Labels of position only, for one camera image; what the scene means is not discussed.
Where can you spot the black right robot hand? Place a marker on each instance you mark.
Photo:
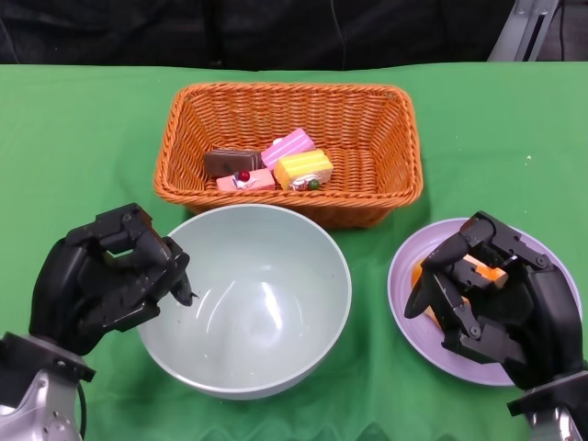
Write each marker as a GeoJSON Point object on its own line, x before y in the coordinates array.
{"type": "Point", "coordinates": [542, 331]}

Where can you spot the black backdrop curtain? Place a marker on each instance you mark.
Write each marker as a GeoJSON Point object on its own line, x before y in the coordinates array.
{"type": "Point", "coordinates": [184, 32]}

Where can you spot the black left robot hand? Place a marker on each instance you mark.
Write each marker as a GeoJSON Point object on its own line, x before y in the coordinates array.
{"type": "Point", "coordinates": [78, 294]}

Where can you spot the green tablecloth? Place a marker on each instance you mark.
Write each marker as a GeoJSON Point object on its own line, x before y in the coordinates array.
{"type": "Point", "coordinates": [92, 138]}

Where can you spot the pink cake slice with cherry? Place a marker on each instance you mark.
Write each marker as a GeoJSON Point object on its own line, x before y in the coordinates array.
{"type": "Point", "coordinates": [289, 144]}

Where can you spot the yellow cake slice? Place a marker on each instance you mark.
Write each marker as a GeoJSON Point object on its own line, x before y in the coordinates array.
{"type": "Point", "coordinates": [301, 167]}

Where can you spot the grey metal stand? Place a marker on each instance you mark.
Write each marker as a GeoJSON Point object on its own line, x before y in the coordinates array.
{"type": "Point", "coordinates": [516, 32]}

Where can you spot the salmon pink cake slice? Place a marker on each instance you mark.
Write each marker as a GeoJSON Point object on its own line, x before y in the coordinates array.
{"type": "Point", "coordinates": [257, 180]}

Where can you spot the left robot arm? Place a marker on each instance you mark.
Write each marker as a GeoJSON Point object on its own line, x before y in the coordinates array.
{"type": "Point", "coordinates": [32, 390]}

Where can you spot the orange wicker basket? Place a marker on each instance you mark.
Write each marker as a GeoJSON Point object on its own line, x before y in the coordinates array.
{"type": "Point", "coordinates": [367, 138]}

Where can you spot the lavender plate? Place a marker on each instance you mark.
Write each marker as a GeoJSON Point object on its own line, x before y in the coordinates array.
{"type": "Point", "coordinates": [413, 340]}

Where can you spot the brown chocolate cake slice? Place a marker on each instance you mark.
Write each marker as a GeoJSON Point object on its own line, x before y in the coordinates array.
{"type": "Point", "coordinates": [232, 161]}

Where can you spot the pale green bowl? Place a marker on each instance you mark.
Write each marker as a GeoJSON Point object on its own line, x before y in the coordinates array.
{"type": "Point", "coordinates": [266, 298]}

